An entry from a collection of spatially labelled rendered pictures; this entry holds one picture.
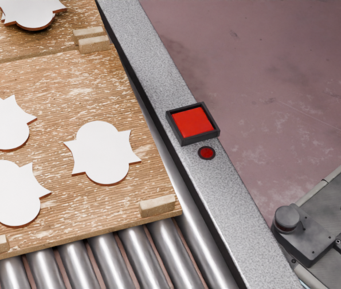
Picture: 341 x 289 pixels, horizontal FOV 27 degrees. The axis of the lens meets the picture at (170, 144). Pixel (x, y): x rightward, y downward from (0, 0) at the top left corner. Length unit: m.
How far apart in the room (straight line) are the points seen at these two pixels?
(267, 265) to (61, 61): 0.55
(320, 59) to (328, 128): 0.35
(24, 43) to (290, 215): 0.89
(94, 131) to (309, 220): 0.91
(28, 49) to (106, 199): 0.38
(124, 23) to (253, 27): 1.49
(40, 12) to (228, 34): 1.54
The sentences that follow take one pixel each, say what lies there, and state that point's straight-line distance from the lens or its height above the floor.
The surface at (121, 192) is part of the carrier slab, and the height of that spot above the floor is 0.94.
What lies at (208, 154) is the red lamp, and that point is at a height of 0.92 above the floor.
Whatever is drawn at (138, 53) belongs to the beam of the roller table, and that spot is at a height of 0.91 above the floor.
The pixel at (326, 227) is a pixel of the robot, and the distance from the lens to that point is 2.06.
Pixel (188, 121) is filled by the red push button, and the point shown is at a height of 0.93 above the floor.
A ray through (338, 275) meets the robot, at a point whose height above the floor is 0.24.
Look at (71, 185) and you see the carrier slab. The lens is 1.19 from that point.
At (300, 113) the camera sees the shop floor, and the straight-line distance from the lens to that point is 2.65.
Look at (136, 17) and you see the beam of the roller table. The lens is 1.51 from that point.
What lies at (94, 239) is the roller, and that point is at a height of 0.92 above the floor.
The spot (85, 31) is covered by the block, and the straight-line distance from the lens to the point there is 1.41.
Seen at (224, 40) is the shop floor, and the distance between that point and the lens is 2.86.
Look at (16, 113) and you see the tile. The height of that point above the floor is 0.94.
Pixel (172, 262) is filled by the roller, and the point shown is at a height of 0.92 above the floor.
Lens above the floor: 1.90
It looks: 50 degrees down
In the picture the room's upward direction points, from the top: 6 degrees clockwise
